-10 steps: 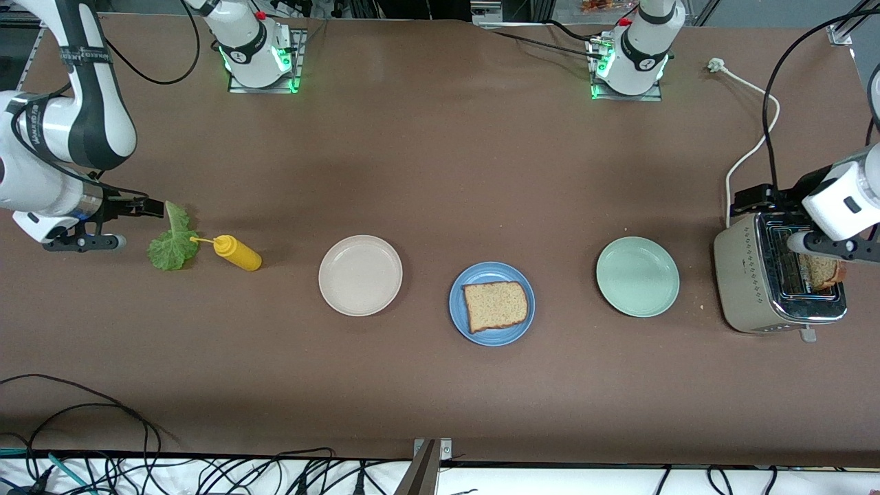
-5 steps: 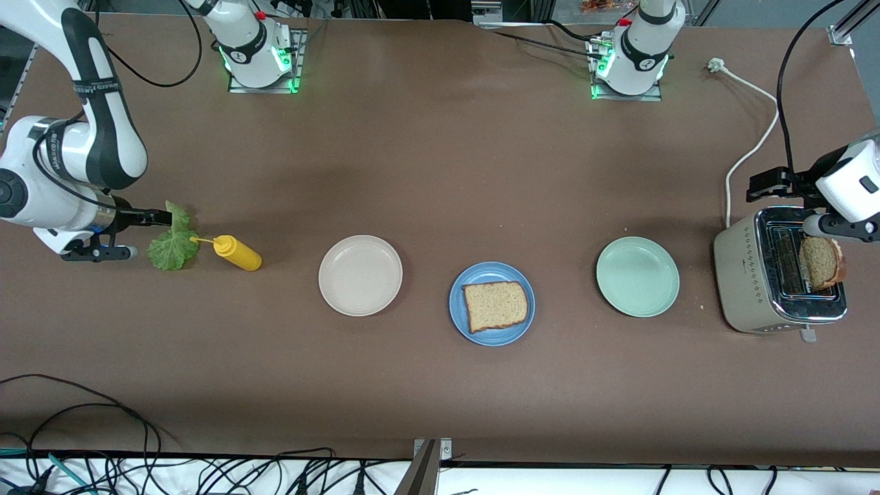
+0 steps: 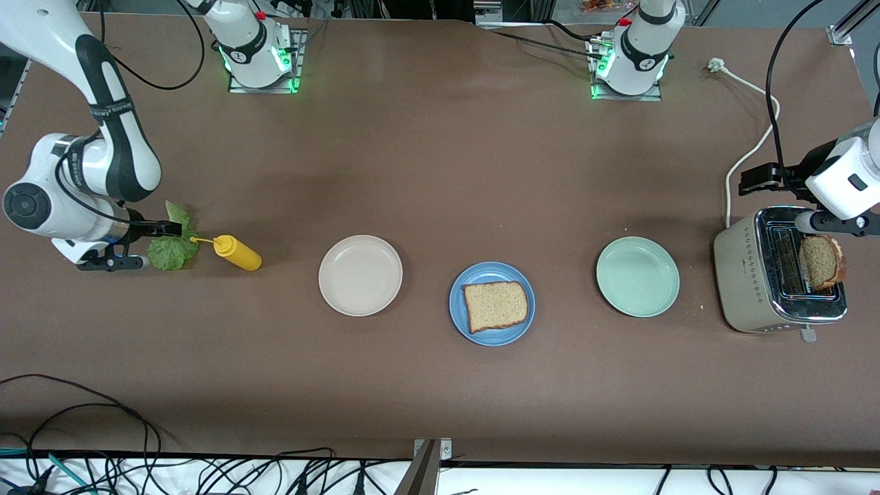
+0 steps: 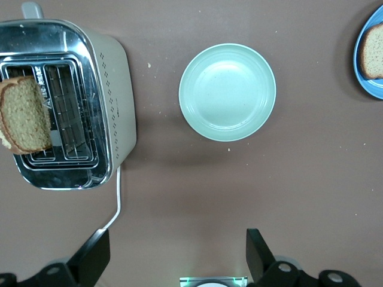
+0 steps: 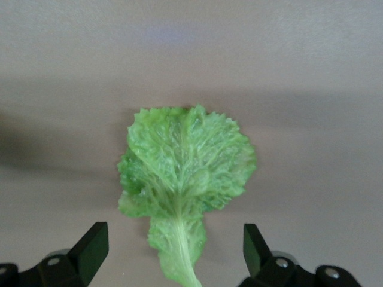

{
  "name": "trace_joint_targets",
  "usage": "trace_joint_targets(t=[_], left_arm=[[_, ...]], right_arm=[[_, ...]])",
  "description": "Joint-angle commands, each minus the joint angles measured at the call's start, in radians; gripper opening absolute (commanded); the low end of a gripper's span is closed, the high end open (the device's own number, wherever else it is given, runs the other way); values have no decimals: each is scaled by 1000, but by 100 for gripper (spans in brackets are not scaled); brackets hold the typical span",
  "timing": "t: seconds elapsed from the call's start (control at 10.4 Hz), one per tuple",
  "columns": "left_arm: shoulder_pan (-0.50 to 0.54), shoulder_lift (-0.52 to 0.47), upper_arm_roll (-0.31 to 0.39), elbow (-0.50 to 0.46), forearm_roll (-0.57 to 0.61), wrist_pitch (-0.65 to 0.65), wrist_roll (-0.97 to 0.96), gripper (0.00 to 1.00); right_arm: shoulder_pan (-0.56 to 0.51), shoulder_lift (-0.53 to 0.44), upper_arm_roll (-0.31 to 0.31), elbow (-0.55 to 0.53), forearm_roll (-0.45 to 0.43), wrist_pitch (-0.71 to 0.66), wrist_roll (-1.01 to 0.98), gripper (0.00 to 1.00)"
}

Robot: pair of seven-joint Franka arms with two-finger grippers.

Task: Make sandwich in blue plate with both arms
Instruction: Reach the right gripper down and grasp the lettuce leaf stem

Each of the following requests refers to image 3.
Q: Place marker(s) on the small metal table bracket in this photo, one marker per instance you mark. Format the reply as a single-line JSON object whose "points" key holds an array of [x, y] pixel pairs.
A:
{"points": [[445, 450]]}

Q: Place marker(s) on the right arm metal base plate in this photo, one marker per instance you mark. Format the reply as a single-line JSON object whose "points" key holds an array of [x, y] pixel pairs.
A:
{"points": [[301, 69]]}

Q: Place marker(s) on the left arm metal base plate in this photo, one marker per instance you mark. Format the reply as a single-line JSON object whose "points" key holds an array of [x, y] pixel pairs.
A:
{"points": [[653, 95]]}

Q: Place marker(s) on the dark metal post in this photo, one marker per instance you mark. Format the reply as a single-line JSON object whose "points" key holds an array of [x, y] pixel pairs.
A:
{"points": [[419, 478]]}

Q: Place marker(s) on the yellow mustard squeeze bottle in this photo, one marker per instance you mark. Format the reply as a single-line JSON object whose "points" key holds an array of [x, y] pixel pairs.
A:
{"points": [[240, 256]]}

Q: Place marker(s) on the brown bread slice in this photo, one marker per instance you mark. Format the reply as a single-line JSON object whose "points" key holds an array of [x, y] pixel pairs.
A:
{"points": [[495, 306], [821, 261]]}

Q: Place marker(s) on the mint green round plate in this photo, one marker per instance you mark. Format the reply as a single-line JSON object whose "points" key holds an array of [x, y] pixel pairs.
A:
{"points": [[637, 276]]}

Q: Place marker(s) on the aluminium frame profile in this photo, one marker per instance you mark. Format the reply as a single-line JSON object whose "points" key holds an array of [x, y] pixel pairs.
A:
{"points": [[840, 34]]}

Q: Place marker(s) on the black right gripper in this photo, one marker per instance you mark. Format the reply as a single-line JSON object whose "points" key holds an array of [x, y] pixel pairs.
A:
{"points": [[142, 227]]}

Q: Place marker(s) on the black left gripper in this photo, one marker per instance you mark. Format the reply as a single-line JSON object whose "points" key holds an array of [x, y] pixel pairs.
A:
{"points": [[801, 169]]}

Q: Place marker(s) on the blue round plate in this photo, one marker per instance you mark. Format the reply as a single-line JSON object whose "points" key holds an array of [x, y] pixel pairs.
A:
{"points": [[491, 271]]}

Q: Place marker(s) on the beige chrome toaster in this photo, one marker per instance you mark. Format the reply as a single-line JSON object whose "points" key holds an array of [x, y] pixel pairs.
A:
{"points": [[746, 282]]}

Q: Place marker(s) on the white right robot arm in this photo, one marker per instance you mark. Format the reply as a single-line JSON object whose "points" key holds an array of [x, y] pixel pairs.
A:
{"points": [[48, 206]]}

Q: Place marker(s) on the orange snack bag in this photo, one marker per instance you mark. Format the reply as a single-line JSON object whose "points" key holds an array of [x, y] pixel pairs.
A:
{"points": [[598, 7]]}

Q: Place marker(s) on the green lettuce leaf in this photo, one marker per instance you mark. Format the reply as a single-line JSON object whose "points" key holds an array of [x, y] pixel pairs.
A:
{"points": [[172, 254]]}

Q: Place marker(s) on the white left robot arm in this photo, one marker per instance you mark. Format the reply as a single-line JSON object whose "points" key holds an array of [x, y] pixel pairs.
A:
{"points": [[639, 55]]}

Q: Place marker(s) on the beige round plate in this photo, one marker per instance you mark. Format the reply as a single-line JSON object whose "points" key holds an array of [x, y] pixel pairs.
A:
{"points": [[360, 276]]}

